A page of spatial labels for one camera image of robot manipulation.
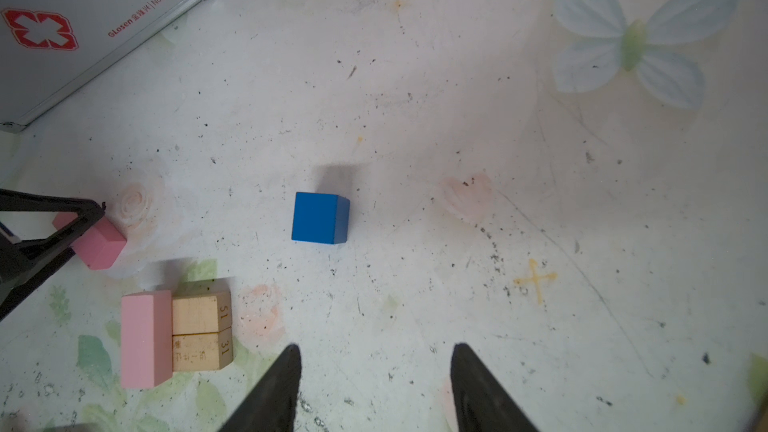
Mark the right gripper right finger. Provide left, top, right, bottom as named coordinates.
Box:
left=450, top=343, right=538, bottom=432

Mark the hot pink rectangular block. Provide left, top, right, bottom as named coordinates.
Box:
left=71, top=217, right=127, bottom=271

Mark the blue cube block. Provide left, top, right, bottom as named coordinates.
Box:
left=291, top=192, right=350, bottom=245

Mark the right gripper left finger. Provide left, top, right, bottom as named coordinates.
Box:
left=220, top=344, right=302, bottom=432

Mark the natural wood block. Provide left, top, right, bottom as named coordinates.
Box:
left=172, top=328, right=234, bottom=372
left=172, top=291, right=233, bottom=335

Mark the silver metal first-aid case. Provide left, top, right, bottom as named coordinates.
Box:
left=1, top=0, right=204, bottom=132

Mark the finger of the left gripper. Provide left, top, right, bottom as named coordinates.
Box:
left=1, top=189, right=105, bottom=318

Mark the light pink rectangular block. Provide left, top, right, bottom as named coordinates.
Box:
left=120, top=290, right=173, bottom=389

